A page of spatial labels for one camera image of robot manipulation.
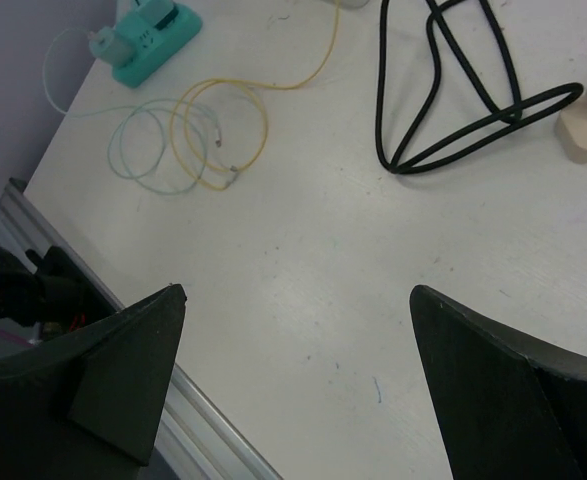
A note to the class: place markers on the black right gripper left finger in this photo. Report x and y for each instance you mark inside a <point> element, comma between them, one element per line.
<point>87,405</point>

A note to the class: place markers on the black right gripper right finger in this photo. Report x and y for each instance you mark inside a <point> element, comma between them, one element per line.
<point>508,405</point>

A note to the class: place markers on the teal triangular power socket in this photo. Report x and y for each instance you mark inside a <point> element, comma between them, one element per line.
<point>157,29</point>

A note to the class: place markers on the teal charger plug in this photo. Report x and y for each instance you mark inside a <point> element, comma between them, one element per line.
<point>111,47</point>

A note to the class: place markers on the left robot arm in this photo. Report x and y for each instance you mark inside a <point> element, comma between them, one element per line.
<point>57,292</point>

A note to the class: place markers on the beige power strip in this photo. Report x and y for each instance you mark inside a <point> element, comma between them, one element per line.
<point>571,130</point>

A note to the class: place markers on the aluminium table edge rail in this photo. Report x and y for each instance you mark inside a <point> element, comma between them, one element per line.
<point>194,439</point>

